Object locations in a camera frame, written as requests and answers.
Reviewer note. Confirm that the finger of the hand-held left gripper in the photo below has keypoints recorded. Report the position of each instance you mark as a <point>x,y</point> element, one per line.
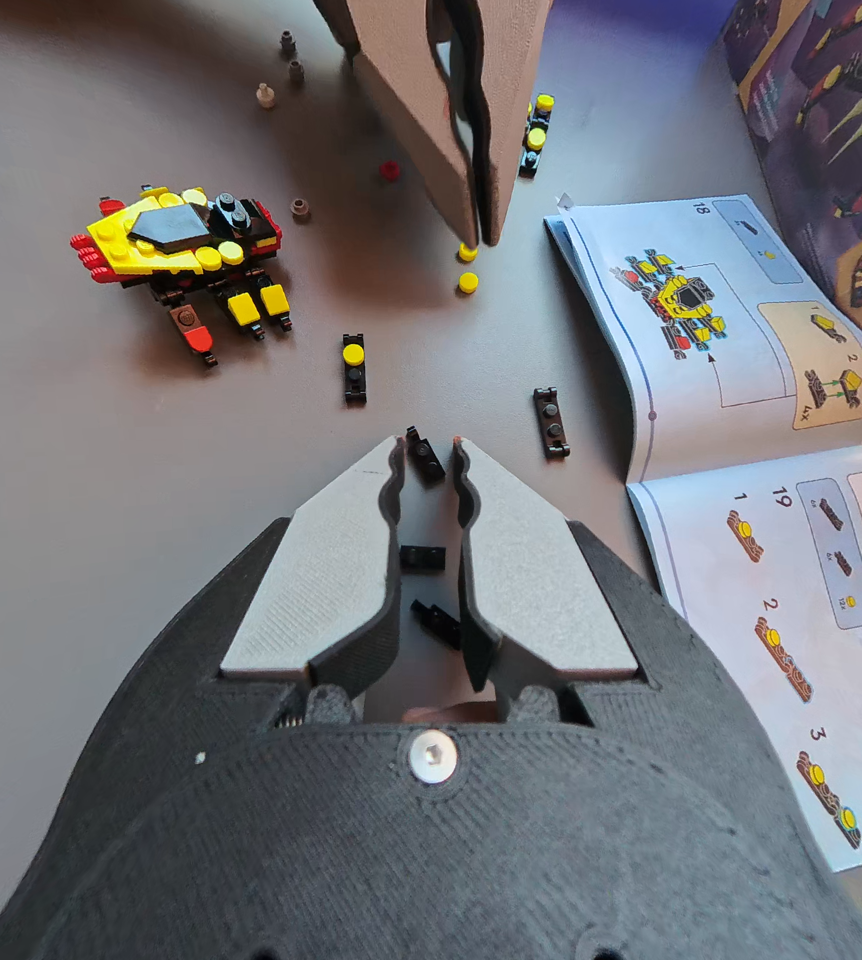
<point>401,75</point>
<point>513,75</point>

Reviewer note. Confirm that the yellow round brick tile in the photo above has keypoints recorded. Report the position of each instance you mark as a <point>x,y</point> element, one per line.
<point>467,283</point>
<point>467,252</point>
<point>353,352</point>

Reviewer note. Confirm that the black brick plate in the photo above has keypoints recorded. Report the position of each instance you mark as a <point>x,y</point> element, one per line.
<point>551,424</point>
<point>354,382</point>

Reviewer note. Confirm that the tan round brick piece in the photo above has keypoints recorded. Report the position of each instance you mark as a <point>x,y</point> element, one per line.
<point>266,95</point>

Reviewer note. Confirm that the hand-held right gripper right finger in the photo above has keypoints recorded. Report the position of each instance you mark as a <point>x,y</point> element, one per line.
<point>543,592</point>

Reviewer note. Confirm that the purple toy set box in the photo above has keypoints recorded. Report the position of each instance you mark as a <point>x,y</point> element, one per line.
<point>835,150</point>

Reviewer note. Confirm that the open instruction booklet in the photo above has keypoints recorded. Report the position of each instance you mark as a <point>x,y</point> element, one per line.
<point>738,525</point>

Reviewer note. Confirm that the small red brick piece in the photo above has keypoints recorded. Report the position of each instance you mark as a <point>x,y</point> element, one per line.
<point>390,170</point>

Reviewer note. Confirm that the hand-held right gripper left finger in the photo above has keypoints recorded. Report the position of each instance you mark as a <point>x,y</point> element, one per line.
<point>311,585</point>

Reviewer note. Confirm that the yellow black toy brick model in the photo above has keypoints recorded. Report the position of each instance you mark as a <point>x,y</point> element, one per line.
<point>168,232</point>

